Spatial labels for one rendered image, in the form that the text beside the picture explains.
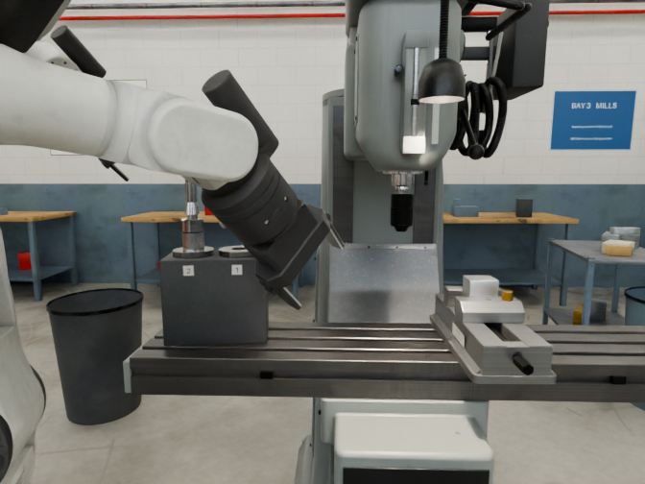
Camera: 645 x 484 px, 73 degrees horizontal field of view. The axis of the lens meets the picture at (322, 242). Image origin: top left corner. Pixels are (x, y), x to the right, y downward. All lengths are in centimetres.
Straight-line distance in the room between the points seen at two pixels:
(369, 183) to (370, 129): 47
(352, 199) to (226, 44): 432
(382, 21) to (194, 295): 65
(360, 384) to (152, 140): 67
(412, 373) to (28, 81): 78
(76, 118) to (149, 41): 537
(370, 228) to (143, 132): 101
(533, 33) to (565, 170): 454
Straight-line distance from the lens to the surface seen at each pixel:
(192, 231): 99
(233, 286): 96
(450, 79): 73
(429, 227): 134
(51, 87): 39
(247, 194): 46
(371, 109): 87
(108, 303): 296
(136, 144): 39
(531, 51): 127
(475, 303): 95
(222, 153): 42
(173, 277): 97
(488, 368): 85
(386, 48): 89
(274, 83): 529
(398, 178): 93
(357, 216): 132
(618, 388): 108
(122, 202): 573
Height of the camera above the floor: 130
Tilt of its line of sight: 9 degrees down
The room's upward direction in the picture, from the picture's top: straight up
